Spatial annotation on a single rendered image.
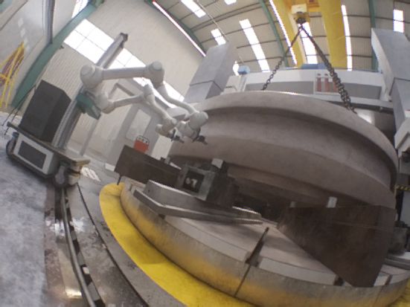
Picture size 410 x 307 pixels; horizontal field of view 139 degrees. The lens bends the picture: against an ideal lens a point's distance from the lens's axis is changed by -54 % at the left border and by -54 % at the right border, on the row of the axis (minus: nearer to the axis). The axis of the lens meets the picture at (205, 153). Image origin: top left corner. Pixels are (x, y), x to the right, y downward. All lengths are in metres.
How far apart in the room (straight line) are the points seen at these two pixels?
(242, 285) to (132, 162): 1.86
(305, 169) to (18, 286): 1.81
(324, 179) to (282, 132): 0.63
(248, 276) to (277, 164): 0.94
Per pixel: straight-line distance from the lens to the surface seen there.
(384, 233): 0.93
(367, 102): 5.80
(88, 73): 1.53
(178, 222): 1.11
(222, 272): 1.03
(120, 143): 5.21
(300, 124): 1.83
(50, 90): 1.91
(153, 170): 2.29
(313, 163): 1.55
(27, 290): 0.70
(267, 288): 1.02
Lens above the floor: 0.54
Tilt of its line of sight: 12 degrees up
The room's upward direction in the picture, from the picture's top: 21 degrees clockwise
